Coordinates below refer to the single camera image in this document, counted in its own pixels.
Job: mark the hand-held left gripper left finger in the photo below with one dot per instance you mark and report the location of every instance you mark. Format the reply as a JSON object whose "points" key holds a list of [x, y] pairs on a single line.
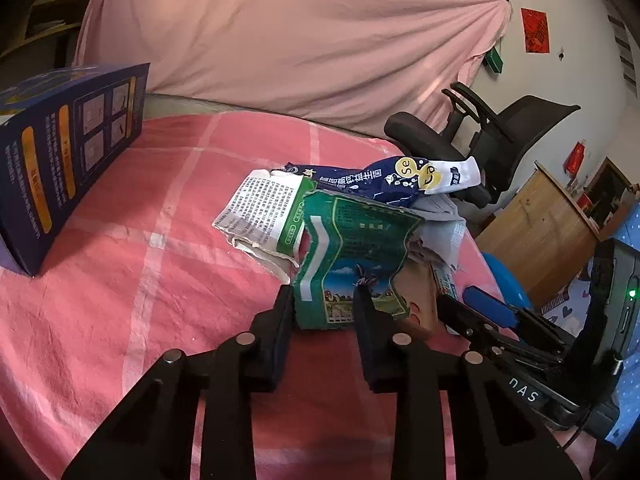
{"points": [[277, 345]]}

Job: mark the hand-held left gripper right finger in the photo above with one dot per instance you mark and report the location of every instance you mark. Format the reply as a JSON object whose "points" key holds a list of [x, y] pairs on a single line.
{"points": [[370, 340]]}

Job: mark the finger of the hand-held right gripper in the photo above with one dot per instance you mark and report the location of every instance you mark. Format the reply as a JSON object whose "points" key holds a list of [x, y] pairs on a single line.
{"points": [[460, 317], [487, 302]]}

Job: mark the blue plastic bin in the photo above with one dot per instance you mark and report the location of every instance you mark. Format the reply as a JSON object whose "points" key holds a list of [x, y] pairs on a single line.
{"points": [[505, 275]]}

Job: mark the green crushed carton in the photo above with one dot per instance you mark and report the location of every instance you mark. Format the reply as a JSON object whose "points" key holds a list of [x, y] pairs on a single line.
{"points": [[350, 240]]}

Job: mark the blue snack packet yellow face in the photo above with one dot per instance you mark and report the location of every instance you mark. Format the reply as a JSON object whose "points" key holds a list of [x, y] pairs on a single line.
{"points": [[400, 175]]}

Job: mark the brown cardboard piece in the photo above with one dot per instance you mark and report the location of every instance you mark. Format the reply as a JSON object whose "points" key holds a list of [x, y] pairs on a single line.
{"points": [[420, 305]]}

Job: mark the crumpled grey paper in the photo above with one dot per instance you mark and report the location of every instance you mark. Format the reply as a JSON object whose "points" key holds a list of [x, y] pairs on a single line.
{"points": [[440, 230]]}

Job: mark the wooden cabinet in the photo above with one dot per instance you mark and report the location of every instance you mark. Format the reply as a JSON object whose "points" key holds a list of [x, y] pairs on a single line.
{"points": [[540, 225]]}

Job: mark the red cup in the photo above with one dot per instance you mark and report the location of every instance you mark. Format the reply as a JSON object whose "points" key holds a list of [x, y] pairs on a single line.
{"points": [[585, 202]]}

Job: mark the dark framed board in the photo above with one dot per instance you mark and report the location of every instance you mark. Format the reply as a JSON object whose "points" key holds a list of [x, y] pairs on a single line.
{"points": [[607, 195]]}

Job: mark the torn white green carton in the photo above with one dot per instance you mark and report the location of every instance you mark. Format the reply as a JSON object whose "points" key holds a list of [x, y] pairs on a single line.
{"points": [[260, 205]]}

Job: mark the pink checked bedsheet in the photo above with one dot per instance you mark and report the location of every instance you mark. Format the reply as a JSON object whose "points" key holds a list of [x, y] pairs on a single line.
{"points": [[125, 310]]}

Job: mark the red hanging ornament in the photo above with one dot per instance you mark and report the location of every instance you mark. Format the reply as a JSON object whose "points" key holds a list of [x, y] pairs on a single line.
{"points": [[575, 157]]}

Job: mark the black office chair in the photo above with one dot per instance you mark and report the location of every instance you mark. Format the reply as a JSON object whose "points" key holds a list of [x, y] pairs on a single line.
{"points": [[520, 130]]}

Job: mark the dark blue printed box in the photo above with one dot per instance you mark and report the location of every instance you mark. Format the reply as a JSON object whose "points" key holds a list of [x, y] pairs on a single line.
{"points": [[60, 160]]}

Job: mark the pink hanging sheet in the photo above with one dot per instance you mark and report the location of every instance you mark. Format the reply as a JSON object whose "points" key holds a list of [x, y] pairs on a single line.
{"points": [[300, 35]]}

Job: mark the green wall hanger item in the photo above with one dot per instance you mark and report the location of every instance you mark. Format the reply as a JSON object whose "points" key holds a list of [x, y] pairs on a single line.
{"points": [[494, 59]]}

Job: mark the red square wall decoration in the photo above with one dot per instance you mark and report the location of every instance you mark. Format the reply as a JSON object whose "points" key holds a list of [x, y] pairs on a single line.
{"points": [[535, 30]]}

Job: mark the wooden wall shelf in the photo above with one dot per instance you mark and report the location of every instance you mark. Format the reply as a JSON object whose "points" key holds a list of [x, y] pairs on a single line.
{"points": [[45, 30]]}

